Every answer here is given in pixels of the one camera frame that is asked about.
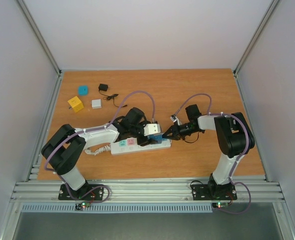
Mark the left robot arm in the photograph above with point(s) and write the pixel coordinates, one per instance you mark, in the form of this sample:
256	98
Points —
63	150

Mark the grey slotted cable duct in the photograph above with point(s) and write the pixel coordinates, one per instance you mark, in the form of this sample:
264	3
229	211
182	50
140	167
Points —
117	208

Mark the white power strip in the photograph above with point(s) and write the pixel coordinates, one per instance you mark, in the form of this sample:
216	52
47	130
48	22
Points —
130	146

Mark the yellow cube adapter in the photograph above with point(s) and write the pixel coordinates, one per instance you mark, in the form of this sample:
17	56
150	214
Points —
75	104

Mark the small circuit board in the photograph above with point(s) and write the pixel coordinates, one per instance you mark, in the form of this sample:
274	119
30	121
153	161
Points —
220	205
83	205

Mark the left small circuit board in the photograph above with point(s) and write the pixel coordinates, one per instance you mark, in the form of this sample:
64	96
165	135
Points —
83	205

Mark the dark blue cube adapter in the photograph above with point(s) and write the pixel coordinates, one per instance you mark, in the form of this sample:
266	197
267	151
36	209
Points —
157	137

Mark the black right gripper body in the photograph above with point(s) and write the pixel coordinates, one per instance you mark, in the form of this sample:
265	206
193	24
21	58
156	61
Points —
183	131

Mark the black power adapter with cable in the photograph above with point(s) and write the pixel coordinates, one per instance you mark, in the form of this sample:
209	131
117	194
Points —
104	88

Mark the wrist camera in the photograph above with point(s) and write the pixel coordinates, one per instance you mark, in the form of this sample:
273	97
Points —
175	120
151	129

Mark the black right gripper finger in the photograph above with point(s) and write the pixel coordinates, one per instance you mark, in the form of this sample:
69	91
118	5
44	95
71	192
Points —
172	137
171	132

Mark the right small circuit board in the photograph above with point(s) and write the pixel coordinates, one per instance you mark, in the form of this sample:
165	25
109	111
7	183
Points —
220	205

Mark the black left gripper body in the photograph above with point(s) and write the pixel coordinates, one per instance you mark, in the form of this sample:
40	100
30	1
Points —
139	141

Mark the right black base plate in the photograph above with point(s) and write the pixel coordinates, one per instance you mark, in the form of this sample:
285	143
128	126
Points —
212	192

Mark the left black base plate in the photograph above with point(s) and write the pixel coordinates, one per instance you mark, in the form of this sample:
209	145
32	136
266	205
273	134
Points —
88	192

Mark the white charger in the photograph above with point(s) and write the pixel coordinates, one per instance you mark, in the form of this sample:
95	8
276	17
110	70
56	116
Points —
96	104

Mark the light blue travel adapter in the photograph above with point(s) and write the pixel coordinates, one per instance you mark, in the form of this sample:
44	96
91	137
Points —
83	90

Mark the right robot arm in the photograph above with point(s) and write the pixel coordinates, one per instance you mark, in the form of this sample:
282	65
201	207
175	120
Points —
234	137

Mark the aluminium rail frame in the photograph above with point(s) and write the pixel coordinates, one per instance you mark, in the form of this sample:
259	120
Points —
265	77

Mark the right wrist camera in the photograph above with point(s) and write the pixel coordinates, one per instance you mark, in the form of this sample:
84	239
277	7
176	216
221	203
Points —
175	120

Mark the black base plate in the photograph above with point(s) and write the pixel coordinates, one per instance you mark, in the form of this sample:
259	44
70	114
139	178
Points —
88	192
212	192

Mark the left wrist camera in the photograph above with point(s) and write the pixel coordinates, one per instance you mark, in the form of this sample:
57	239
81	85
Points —
151	129

